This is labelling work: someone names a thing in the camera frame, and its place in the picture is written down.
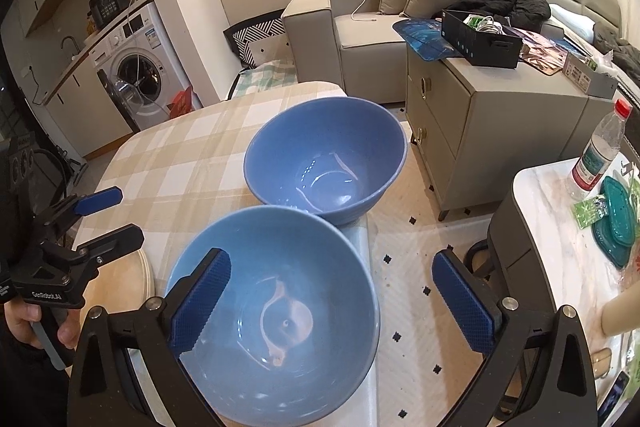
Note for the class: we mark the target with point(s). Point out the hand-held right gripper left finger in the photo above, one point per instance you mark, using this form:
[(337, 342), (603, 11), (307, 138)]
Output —
[(200, 302)]

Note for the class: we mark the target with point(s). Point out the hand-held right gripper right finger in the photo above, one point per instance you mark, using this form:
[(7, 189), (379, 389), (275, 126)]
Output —
[(462, 302)]

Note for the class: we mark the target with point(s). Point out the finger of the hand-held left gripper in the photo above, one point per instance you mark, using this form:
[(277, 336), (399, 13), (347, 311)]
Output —
[(120, 239), (97, 202)]

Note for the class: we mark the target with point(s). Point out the cream ribbed plate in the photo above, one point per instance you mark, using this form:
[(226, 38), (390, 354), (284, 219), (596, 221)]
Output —
[(125, 277)]

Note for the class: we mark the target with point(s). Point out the blue ceramic bowl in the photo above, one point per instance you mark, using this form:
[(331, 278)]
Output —
[(300, 267), (325, 132)]

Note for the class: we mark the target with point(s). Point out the person's left forearm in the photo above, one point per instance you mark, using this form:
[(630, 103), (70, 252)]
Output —
[(25, 387)]

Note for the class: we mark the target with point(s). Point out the person's left hand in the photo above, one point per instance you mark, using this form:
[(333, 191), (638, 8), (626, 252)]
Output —
[(20, 322)]

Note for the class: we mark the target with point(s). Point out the white kitchen cabinet counter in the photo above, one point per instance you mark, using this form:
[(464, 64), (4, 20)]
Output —
[(85, 107)]

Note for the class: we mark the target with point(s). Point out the white marble table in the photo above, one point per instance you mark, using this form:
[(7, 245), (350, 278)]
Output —
[(550, 227)]

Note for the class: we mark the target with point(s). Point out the red bag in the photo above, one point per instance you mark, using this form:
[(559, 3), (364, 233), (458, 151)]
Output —
[(181, 103)]

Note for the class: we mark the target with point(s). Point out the white washing machine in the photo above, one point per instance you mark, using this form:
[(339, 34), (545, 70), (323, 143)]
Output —
[(145, 57)]

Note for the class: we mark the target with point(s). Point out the green packet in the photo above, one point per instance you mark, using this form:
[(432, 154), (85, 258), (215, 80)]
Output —
[(590, 212)]

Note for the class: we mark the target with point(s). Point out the kitchen faucet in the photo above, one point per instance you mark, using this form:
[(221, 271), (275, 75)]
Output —
[(70, 44)]

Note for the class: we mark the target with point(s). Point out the teal plastic lids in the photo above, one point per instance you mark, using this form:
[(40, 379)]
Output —
[(617, 227)]

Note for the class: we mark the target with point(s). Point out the smartphone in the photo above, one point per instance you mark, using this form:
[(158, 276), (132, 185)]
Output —
[(614, 397)]

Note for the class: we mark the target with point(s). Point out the beige side cabinet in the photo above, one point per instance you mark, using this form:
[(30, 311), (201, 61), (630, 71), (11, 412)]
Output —
[(500, 122)]

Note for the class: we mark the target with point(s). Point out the black pressure cooker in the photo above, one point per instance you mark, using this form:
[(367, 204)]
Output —
[(107, 4)]

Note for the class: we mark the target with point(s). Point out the clear water bottle red cap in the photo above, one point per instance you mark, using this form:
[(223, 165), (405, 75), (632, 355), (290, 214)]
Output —
[(597, 152)]

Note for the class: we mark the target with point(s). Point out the green checked cloth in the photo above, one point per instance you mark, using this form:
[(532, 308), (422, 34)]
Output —
[(265, 74)]

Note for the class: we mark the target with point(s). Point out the black storage box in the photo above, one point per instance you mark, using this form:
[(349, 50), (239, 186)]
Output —
[(480, 49)]

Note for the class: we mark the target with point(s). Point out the white cardboard box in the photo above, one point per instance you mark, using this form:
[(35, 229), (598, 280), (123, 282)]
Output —
[(590, 74)]

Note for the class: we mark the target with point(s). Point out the printed photo sheets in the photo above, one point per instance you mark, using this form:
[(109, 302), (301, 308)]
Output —
[(542, 49)]

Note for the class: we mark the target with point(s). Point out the blue patterned mat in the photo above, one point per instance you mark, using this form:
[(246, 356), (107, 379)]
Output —
[(420, 37)]

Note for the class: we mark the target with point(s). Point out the beige sofa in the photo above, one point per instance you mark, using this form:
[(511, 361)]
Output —
[(315, 37)]

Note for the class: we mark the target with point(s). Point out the light blue pillow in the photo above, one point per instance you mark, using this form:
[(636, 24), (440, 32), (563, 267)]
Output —
[(572, 22)]

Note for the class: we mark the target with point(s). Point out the black jacket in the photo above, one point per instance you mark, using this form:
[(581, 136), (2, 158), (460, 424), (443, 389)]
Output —
[(515, 2)]

